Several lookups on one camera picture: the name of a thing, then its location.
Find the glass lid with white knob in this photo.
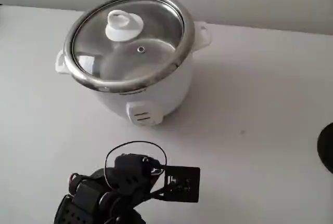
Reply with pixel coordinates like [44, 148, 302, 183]
[69, 0, 186, 86]

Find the white electric rice cooker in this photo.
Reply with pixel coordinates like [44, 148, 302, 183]
[55, 0, 212, 127]

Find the black round object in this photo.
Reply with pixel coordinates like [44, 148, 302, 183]
[317, 122, 333, 175]

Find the thin black cable loop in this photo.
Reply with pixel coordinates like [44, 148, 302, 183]
[104, 140, 168, 179]

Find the black square camera mount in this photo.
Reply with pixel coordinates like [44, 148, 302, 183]
[162, 165, 201, 203]

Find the red and black wire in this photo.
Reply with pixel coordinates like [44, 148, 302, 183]
[68, 173, 80, 187]

